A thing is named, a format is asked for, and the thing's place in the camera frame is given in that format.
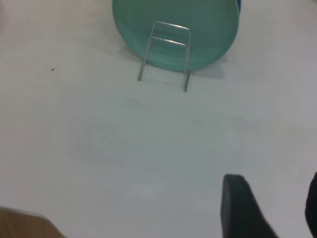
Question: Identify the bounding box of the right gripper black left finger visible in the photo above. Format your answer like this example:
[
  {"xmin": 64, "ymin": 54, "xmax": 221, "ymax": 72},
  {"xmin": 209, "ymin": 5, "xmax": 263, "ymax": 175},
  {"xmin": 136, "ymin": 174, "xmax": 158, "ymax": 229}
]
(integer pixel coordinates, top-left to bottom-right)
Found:
[{"xmin": 221, "ymin": 174, "xmax": 279, "ymax": 238}]

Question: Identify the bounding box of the green plate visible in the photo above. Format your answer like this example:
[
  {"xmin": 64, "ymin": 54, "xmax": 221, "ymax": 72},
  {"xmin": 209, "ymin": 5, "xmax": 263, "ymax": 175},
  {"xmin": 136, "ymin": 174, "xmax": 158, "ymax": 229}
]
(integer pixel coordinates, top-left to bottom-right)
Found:
[{"xmin": 111, "ymin": 0, "xmax": 240, "ymax": 72}]

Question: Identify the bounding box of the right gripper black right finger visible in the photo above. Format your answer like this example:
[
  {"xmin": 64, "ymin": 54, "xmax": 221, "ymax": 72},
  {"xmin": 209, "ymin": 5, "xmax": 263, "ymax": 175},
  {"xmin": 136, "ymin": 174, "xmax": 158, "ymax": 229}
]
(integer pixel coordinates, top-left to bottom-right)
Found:
[{"xmin": 305, "ymin": 172, "xmax": 317, "ymax": 235}]

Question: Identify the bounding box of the silver wire plate rack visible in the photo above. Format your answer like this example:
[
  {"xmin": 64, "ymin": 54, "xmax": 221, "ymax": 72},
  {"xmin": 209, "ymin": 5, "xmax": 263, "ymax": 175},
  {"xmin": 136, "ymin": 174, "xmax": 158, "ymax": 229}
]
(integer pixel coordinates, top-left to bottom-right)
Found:
[{"xmin": 137, "ymin": 20, "xmax": 191, "ymax": 93}]

